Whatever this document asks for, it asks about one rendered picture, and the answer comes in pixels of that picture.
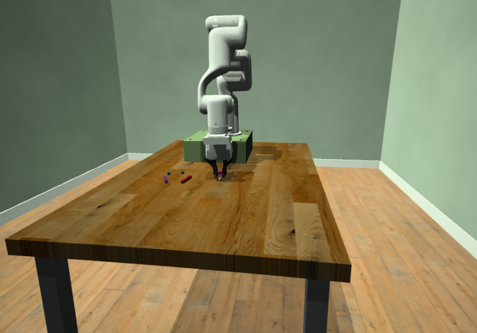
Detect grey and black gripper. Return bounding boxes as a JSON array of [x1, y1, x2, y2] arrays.
[[203, 132, 235, 178]]

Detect red rod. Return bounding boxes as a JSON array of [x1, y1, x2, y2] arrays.
[[181, 175, 191, 184]]

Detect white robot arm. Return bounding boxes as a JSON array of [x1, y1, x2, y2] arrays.
[[198, 15, 252, 145]]

